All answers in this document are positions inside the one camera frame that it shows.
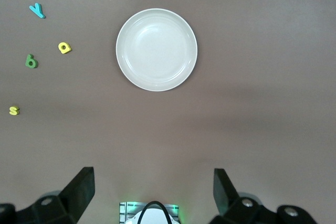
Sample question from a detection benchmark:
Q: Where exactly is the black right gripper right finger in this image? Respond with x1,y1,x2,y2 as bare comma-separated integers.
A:
209,168,320,224

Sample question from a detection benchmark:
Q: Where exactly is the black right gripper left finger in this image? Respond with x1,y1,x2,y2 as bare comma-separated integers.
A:
0,166,95,224

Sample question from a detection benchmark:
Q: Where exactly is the yellow foam letter a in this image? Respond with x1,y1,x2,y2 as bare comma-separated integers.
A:
57,41,72,55

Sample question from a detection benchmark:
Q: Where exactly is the teal foam letter y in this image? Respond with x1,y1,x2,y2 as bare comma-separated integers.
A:
28,3,46,19

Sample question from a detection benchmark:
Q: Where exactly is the brown table cover sheet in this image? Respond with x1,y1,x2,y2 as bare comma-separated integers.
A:
0,0,336,224

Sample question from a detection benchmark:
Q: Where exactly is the green foam letter b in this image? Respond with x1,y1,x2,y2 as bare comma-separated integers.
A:
24,54,39,69

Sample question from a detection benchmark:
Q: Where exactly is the beige round plate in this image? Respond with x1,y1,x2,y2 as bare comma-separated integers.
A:
115,8,198,92

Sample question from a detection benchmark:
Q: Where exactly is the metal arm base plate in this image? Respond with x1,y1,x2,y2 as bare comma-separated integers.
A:
119,201,181,224

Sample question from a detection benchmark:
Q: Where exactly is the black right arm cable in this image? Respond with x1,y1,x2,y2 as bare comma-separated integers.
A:
138,200,171,224

